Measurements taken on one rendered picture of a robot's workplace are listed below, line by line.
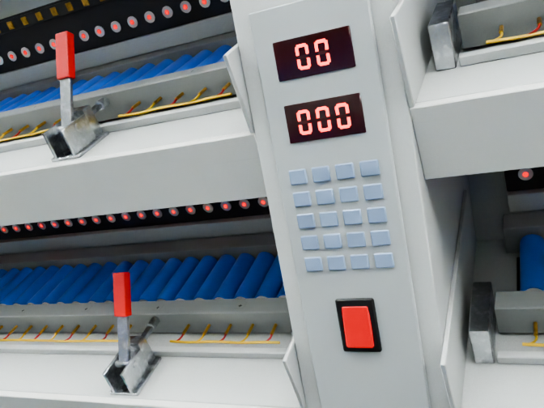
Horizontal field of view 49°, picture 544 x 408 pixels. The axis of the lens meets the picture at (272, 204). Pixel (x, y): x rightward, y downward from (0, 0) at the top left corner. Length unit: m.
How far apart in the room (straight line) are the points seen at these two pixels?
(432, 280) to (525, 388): 0.09
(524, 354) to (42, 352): 0.42
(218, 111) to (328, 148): 0.11
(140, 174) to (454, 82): 0.21
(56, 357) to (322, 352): 0.29
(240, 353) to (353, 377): 0.12
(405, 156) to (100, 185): 0.22
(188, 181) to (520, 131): 0.21
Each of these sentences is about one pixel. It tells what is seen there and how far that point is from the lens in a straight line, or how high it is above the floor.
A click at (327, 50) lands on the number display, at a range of 0.34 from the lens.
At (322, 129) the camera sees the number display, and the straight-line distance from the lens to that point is 0.34.
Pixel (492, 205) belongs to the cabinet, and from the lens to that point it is 0.54.
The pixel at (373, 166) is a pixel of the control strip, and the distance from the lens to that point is 0.33.
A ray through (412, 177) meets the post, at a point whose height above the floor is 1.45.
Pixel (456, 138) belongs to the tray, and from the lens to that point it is 0.34.
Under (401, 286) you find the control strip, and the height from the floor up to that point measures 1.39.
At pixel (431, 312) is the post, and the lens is 0.36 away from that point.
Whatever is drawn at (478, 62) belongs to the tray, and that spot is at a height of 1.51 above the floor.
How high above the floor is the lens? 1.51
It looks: 10 degrees down
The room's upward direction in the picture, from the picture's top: 11 degrees counter-clockwise
